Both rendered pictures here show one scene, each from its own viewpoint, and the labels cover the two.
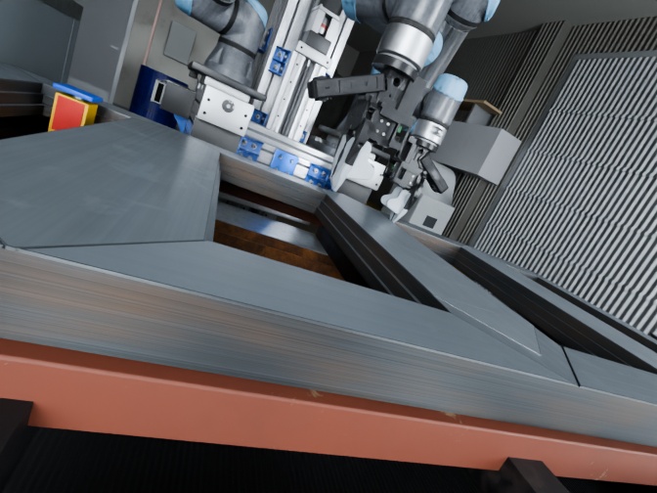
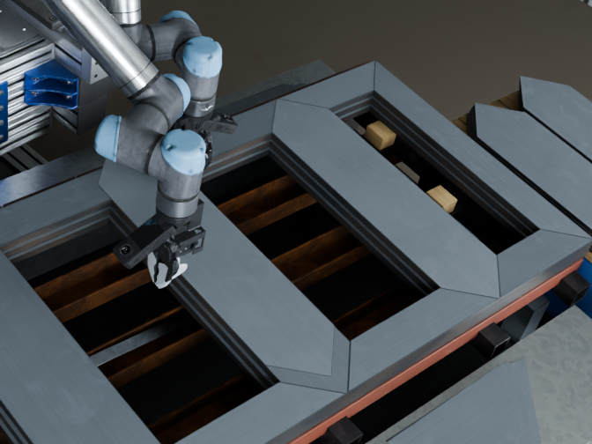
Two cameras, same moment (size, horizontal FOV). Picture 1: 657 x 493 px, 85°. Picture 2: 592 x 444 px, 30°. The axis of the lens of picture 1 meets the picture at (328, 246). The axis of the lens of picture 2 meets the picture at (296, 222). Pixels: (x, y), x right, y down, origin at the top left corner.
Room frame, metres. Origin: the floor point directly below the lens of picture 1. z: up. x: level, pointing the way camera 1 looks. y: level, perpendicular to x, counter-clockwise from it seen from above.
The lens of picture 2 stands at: (-0.73, 0.50, 2.51)
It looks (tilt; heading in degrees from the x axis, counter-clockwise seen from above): 44 degrees down; 331
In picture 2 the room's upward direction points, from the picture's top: 14 degrees clockwise
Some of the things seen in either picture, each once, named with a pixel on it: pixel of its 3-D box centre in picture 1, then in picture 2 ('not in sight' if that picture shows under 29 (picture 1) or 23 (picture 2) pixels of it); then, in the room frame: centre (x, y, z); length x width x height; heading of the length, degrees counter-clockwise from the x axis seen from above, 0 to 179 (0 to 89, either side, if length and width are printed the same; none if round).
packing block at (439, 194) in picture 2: not in sight; (440, 201); (0.85, -0.72, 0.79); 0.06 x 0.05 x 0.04; 22
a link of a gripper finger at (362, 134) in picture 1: (358, 137); (168, 262); (0.58, 0.03, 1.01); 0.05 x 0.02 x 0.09; 22
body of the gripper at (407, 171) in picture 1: (411, 164); (188, 130); (0.93, -0.10, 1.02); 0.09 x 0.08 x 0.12; 112
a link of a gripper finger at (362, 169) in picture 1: (357, 169); (173, 272); (0.59, 0.01, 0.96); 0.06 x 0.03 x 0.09; 112
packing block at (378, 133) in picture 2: not in sight; (380, 135); (1.10, -0.67, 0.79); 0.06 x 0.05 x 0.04; 22
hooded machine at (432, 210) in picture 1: (416, 212); not in sight; (4.61, -0.83, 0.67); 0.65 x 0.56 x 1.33; 30
